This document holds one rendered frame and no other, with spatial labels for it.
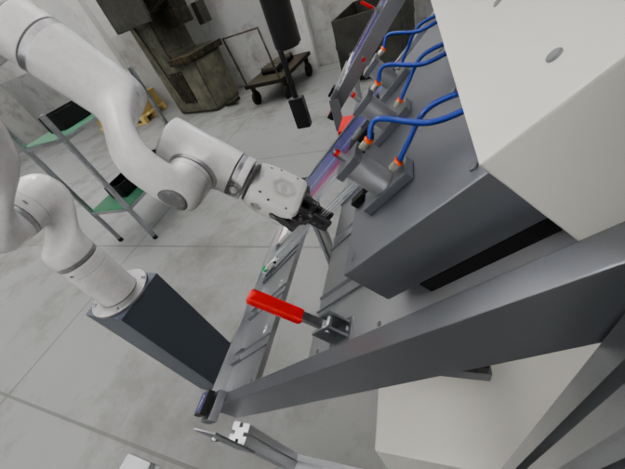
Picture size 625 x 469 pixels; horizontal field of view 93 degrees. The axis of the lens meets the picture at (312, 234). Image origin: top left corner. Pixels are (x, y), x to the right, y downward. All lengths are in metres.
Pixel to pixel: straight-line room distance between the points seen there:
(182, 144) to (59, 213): 0.57
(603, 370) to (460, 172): 0.13
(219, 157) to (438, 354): 0.44
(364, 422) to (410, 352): 1.12
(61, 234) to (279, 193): 0.69
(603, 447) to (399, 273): 0.15
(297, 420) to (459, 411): 0.84
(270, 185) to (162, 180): 0.18
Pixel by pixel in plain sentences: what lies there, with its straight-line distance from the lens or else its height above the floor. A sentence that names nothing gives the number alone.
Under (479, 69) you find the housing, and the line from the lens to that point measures 0.21.
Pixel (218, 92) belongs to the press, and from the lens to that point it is 5.33.
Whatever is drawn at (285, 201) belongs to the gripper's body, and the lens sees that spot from 0.54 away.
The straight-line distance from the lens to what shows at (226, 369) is 0.74.
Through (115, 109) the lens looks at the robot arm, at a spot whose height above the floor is 1.23.
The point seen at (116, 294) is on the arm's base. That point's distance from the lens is 1.12.
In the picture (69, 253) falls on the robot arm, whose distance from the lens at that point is 1.04.
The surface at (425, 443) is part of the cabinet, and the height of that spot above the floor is 0.62.
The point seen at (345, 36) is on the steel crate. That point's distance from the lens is 4.10.
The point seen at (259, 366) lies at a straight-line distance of 0.56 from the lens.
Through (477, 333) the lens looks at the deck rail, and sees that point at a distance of 0.22.
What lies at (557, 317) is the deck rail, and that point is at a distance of 0.21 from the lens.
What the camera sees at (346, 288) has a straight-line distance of 0.37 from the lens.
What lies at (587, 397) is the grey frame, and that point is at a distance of 0.27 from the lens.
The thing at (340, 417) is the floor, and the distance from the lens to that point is 1.38.
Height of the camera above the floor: 1.31
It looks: 41 degrees down
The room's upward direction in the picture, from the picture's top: 23 degrees counter-clockwise
